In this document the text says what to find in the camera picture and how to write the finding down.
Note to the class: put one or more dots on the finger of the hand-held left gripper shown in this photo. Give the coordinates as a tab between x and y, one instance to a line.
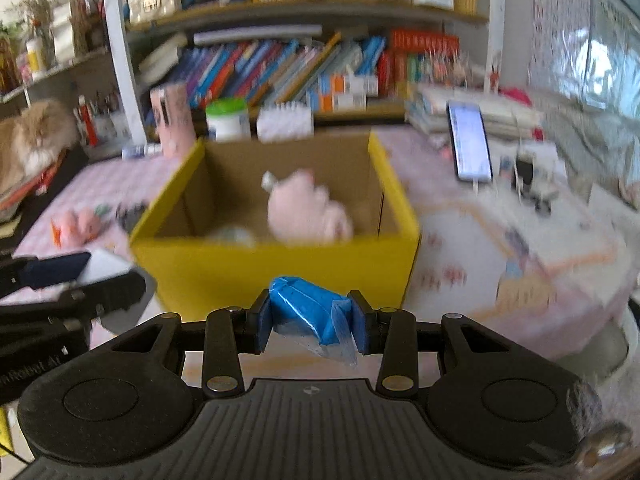
55	270
100	295

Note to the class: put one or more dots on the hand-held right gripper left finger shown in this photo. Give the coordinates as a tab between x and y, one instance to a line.
265	320

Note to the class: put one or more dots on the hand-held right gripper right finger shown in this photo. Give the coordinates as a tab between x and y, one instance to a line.
360	325

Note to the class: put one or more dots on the blue clay bag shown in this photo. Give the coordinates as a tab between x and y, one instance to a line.
300	310

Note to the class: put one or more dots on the pink plush with orange feet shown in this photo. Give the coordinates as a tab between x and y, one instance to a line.
80	225

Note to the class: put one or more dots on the yellow cardboard box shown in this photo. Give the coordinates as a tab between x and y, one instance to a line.
200	270

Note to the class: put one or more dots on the grey toy car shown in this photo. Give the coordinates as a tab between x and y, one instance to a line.
131	215

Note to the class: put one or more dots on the pink pig plush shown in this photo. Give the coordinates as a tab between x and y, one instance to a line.
305	210

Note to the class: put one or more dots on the red book stack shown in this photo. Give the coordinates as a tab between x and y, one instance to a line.
30	187

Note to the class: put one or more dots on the pink checked tablecloth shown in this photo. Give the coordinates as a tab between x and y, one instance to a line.
450	240

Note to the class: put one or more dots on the orange fluffy cat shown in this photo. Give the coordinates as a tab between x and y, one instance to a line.
35	135

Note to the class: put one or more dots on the clear spray bottle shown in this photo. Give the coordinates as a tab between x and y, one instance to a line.
142	150

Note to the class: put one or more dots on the red hanging ornament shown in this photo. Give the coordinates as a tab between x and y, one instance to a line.
87	120

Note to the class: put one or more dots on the white pen holder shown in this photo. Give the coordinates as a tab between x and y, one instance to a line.
110	125

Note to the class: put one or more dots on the pink humidifier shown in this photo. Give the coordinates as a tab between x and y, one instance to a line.
172	120

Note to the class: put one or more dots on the white embossed tissue pack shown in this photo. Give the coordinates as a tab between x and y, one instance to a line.
285	122

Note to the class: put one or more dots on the white jar with green lid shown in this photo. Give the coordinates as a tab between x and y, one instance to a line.
227	122

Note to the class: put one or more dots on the black smartphone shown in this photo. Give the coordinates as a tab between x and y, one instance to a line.
470	142

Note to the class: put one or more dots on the black scissors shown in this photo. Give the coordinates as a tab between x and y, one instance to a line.
542	205

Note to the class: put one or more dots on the white wooden bookshelf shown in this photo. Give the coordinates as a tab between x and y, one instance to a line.
117	60

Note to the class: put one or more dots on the orange blue small carton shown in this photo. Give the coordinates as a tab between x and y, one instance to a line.
355	85
340	102

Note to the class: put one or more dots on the black power adapter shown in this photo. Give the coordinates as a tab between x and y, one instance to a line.
523	172

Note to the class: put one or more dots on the thick paperback books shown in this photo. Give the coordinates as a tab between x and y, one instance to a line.
160	60

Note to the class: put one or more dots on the grey round stool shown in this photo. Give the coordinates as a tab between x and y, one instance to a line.
595	345

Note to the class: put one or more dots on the row of colourful books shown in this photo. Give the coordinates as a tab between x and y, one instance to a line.
250	70

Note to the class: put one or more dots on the stack of papers and booklets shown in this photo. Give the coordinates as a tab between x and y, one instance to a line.
510	115

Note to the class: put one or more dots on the colourful bead ornament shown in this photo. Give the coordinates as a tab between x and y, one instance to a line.
440	70

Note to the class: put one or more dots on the grey flat book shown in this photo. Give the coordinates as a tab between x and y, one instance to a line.
255	34

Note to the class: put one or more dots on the red boxed book set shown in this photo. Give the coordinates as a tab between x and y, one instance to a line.
425	42

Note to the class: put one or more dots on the grey quilted blanket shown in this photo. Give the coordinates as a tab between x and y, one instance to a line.
595	150

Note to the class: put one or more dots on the alphabet wall poster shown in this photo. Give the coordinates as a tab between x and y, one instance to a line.
560	25

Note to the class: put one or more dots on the plastic covered wall chart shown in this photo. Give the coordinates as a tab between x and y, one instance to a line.
617	60

